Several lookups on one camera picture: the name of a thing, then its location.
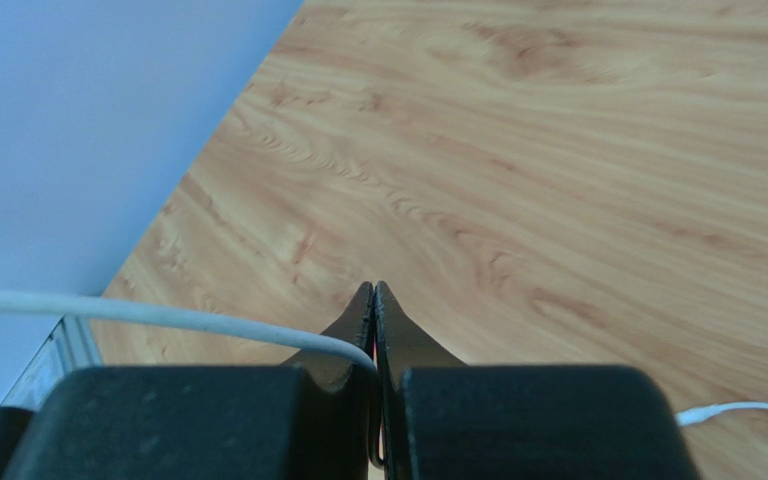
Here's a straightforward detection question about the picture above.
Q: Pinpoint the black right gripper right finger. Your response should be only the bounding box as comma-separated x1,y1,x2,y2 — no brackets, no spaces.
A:
373,283,700,479

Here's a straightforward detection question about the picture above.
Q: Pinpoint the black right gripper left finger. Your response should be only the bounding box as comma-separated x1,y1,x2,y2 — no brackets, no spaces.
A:
1,280,379,480

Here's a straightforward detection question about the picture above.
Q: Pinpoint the white headphone cable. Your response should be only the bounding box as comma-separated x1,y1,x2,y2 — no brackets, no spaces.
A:
0,288,768,467

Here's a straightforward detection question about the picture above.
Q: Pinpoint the aluminium right frame rail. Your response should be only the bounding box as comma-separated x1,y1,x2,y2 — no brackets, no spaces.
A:
1,316,104,411

